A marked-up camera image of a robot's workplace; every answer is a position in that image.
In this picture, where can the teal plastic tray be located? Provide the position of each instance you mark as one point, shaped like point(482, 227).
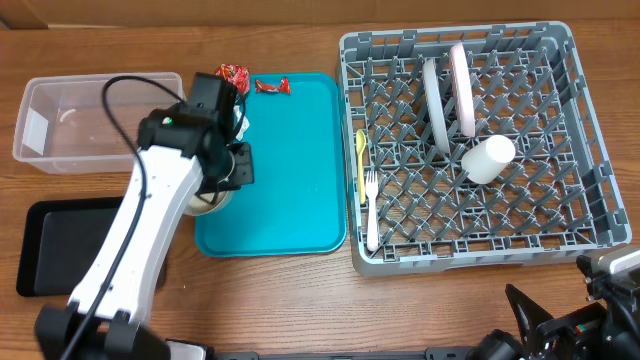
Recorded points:
point(297, 201)

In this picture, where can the clear plastic bin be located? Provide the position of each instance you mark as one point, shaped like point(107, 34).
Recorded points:
point(62, 128)

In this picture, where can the pink round plate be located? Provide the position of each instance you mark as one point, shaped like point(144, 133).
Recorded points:
point(462, 89)

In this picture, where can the small red sauce packet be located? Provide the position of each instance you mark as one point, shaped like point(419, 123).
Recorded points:
point(283, 87)

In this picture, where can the black tray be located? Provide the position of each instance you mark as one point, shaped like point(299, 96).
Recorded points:
point(61, 240)

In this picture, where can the white round plate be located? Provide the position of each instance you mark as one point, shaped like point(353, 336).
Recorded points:
point(434, 105)

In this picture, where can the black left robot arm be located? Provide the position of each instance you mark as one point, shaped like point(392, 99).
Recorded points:
point(181, 153)

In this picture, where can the grey bowl of rice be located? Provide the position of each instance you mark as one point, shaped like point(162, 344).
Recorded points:
point(199, 203)

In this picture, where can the grey dishwasher rack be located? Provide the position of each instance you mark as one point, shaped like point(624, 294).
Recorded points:
point(476, 145)

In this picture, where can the red snack wrapper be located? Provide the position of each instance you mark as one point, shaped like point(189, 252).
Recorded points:
point(237, 75)

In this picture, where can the white plastic fork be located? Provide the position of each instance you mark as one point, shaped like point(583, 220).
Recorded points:
point(371, 190)

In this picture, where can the yellow plastic spoon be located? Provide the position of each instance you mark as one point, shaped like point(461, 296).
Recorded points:
point(361, 143)

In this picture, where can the white plastic cup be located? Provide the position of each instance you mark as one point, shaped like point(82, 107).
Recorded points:
point(484, 162)

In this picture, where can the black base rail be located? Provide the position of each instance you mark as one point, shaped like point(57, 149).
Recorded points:
point(340, 355)

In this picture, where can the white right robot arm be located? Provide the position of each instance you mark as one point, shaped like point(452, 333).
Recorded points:
point(607, 328)

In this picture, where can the white napkin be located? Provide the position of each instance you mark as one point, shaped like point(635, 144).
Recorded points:
point(242, 121)

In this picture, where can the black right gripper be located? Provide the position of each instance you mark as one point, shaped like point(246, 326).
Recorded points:
point(553, 333)

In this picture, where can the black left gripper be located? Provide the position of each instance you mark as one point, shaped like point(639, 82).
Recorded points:
point(243, 171)

